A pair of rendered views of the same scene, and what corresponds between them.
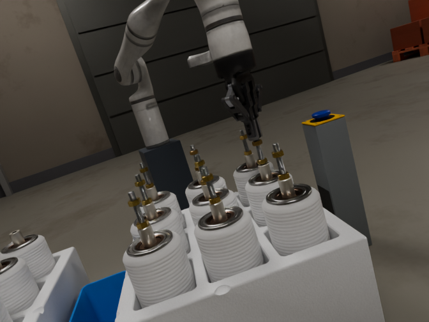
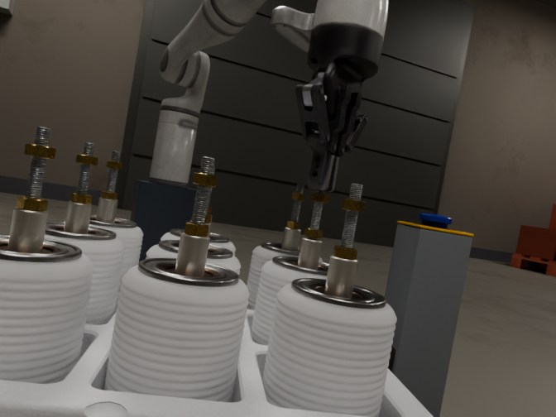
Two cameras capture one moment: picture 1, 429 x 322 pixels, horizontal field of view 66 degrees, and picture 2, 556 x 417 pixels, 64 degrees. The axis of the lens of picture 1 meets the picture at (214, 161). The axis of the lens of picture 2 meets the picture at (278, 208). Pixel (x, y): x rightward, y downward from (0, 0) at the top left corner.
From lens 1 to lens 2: 21 cm
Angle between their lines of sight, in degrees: 11
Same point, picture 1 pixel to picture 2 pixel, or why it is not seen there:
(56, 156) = not seen: hidden behind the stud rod
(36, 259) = not seen: outside the picture
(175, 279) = (24, 342)
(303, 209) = (357, 325)
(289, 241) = (299, 382)
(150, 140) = (160, 170)
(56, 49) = (114, 43)
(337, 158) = (433, 299)
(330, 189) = (400, 347)
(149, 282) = not seen: outside the picture
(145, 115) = (171, 131)
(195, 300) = (32, 406)
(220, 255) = (147, 337)
